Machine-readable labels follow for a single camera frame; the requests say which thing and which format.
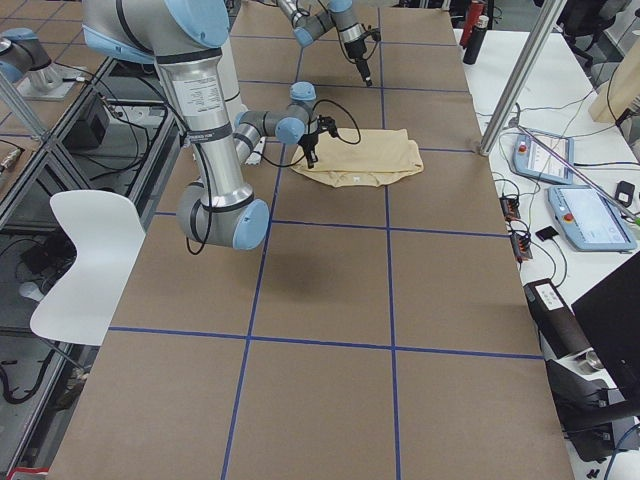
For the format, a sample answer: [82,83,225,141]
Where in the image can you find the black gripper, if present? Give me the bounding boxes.
[343,27,381,87]
[299,115,338,167]

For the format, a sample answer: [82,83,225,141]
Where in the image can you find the cream long-sleeve graphic shirt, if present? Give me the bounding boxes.
[292,129,424,188]

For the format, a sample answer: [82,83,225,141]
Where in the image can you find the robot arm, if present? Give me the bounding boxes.
[275,0,381,87]
[83,1,319,250]

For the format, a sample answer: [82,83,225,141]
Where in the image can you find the black bottle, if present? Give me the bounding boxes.
[463,15,489,65]

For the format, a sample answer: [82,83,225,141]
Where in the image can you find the teach pendant far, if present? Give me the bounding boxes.
[512,130,574,185]

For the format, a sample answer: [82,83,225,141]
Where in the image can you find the teach pendant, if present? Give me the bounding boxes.
[512,130,574,185]
[547,185,637,252]

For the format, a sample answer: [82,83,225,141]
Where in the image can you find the white plastic chair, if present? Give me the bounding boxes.
[30,190,145,346]

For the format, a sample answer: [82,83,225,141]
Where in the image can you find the teach pendant near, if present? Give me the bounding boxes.
[547,185,637,252]

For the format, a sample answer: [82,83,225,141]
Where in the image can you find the brown black box device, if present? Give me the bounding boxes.
[523,279,592,359]

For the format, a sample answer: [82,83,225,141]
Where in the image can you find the black monitor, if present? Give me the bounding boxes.
[572,255,640,398]

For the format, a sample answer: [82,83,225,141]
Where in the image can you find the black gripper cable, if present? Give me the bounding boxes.
[259,98,362,167]

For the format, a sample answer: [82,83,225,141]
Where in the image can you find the aluminium frame post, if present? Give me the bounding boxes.
[478,0,567,157]

